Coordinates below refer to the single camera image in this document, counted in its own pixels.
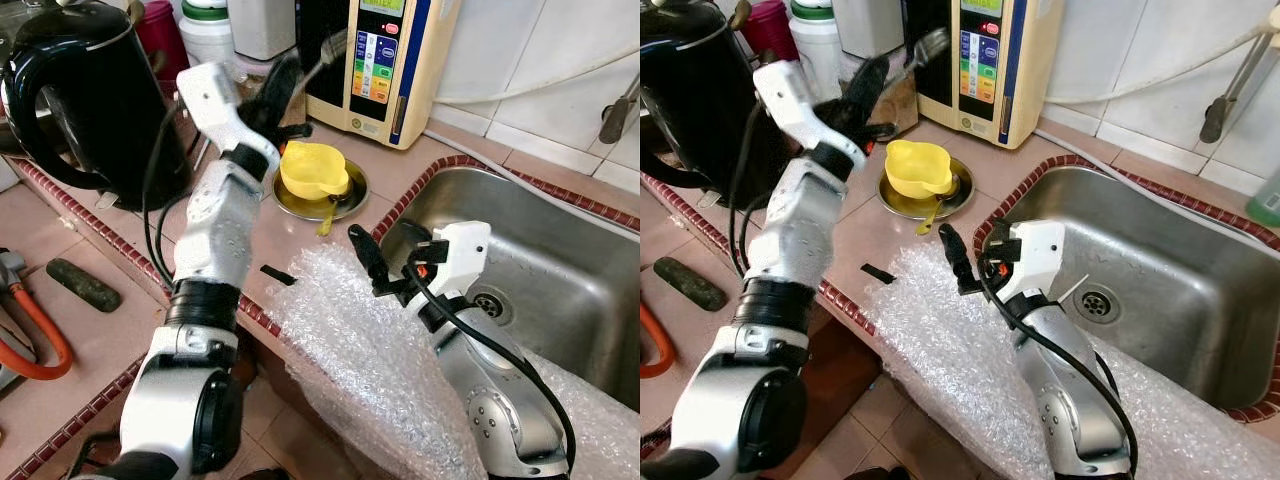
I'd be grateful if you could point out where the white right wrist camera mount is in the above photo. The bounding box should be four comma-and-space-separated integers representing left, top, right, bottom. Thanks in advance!
995, 220, 1068, 303
425, 222, 493, 301

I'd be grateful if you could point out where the orange gas hose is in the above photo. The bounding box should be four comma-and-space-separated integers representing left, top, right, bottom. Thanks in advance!
0, 280, 73, 381
640, 300, 678, 379

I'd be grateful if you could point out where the dark green oblong object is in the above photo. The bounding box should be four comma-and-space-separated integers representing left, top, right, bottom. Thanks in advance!
45, 258, 123, 313
652, 257, 729, 312

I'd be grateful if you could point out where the grey-white plastic container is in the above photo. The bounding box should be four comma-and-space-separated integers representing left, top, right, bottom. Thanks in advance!
832, 0, 906, 59
228, 0, 297, 61

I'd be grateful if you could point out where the cream water ionizer machine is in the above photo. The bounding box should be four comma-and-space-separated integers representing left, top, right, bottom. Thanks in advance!
900, 0, 1069, 151
295, 0, 461, 151

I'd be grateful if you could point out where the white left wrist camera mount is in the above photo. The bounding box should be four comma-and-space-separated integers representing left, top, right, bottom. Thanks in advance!
752, 60, 866, 161
177, 63, 281, 166

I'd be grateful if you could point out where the cream flexible hose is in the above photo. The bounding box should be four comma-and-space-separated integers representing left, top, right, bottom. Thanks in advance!
425, 45, 641, 106
1040, 25, 1280, 106

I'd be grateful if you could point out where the stainless steel sink basin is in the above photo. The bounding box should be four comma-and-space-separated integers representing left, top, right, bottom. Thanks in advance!
975, 155, 1280, 421
375, 155, 641, 411

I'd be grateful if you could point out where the clear bubble wrap sheet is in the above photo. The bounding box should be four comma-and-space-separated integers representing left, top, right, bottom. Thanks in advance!
865, 245, 1280, 480
265, 245, 641, 480

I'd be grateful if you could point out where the black electric kettle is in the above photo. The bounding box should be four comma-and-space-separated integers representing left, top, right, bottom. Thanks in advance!
0, 0, 196, 211
640, 0, 791, 206

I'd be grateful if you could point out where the round steel plate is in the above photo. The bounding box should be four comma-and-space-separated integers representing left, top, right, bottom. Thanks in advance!
878, 155, 976, 221
272, 155, 369, 223

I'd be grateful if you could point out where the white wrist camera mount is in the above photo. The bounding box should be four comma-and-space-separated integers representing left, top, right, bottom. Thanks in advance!
995, 220, 1068, 303
752, 60, 866, 161
425, 222, 493, 301
177, 63, 281, 166

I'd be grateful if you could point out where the steel sink drain strainer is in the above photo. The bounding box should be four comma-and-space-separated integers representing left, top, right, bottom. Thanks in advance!
1075, 285, 1119, 323
470, 288, 513, 323

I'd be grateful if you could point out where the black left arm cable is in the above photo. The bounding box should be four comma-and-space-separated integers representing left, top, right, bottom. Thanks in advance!
727, 98, 801, 283
140, 98, 216, 291

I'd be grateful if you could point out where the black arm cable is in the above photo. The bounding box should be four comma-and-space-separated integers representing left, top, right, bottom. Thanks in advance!
140, 98, 216, 291
727, 98, 801, 283
975, 255, 1141, 471
400, 255, 579, 471

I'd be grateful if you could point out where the clear bottle with green liquid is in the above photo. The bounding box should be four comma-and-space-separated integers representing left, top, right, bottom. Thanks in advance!
1245, 165, 1280, 229

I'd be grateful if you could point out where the white filter with green band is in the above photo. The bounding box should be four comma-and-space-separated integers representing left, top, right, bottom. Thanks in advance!
180, 0, 241, 81
790, 0, 846, 101

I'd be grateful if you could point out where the grey metal spout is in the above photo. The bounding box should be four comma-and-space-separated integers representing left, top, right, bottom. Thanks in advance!
600, 75, 641, 146
1200, 30, 1271, 144

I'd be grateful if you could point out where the steel fork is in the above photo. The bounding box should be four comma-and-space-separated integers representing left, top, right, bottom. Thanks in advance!
885, 28, 951, 96
300, 28, 349, 96

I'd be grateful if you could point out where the yellow plastic cup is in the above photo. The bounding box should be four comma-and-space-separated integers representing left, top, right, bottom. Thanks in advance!
279, 141, 351, 201
884, 139, 956, 199

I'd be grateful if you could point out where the dark red plastic mug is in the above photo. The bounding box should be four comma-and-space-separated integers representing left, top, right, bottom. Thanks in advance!
133, 0, 191, 81
742, 0, 801, 63

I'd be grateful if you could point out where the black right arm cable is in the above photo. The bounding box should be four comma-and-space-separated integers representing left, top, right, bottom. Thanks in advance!
400, 255, 579, 471
975, 255, 1141, 471

